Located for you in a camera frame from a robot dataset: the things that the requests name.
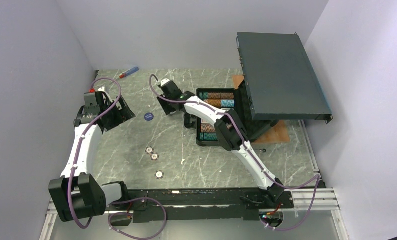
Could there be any blue small blind button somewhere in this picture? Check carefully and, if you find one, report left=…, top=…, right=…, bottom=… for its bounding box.
left=144, top=112, right=155, bottom=122

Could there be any poker chip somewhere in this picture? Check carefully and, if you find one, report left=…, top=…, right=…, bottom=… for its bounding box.
left=145, top=147, right=154, bottom=155
left=151, top=153, right=160, bottom=161
left=155, top=170, right=164, bottom=180

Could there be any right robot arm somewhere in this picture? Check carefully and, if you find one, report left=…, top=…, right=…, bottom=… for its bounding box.
left=156, top=78, right=291, bottom=208

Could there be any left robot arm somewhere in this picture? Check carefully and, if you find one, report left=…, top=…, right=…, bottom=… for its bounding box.
left=48, top=90, right=136, bottom=222

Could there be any top chip row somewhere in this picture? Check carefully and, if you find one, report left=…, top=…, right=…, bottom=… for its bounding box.
left=198, top=92, right=235, bottom=100

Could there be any chip row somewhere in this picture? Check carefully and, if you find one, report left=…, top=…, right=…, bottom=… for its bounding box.
left=198, top=92, right=235, bottom=100
left=199, top=124, right=216, bottom=134
left=204, top=99, right=235, bottom=108
left=199, top=132, right=218, bottom=142

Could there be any blue red screwdriver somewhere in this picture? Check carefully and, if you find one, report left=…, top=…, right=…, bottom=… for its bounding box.
left=119, top=66, right=140, bottom=79

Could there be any bottom chip row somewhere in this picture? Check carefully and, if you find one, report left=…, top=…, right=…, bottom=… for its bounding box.
left=199, top=132, right=218, bottom=142

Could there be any black poker chip case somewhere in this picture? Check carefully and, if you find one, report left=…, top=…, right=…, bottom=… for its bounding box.
left=184, top=86, right=279, bottom=147

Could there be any dark grey rack box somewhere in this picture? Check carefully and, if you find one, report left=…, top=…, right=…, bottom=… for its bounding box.
left=236, top=32, right=334, bottom=124

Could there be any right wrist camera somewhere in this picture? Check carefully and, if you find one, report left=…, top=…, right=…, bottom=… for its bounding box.
left=159, top=78, right=171, bottom=87

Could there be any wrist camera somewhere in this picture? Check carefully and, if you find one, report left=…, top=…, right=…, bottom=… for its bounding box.
left=159, top=78, right=171, bottom=87
left=89, top=86, right=107, bottom=93

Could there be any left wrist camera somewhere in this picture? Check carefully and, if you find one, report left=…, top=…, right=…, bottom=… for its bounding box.
left=89, top=86, right=107, bottom=93

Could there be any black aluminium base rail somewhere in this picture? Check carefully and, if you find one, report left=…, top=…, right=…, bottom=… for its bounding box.
left=46, top=187, right=340, bottom=223

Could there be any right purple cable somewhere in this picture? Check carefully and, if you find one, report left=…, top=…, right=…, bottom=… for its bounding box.
left=148, top=74, right=322, bottom=232

